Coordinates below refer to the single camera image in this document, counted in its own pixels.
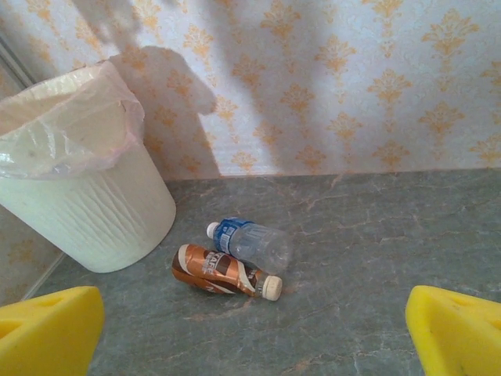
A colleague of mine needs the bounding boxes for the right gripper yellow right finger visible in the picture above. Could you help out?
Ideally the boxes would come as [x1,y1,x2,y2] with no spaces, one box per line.
[405,284,501,376]

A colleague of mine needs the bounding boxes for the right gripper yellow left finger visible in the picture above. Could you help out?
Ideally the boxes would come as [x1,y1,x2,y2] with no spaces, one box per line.
[0,285,106,376]

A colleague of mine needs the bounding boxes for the brown coffee plastic bottle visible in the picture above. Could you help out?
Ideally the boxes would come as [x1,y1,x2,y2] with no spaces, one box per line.
[171,243,283,302]

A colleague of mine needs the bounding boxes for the white plastic bin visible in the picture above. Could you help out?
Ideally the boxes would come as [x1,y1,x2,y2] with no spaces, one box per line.
[0,60,177,274]

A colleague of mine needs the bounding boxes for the pink translucent bin liner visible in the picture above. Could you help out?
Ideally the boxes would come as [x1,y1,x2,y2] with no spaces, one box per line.
[0,60,146,181]

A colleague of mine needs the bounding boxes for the blue label clear plastic bottle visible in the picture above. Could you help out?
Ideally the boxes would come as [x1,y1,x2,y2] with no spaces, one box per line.
[206,216,294,274]

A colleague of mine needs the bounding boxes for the aluminium frame post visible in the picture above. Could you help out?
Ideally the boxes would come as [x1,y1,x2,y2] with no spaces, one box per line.
[0,31,36,91]

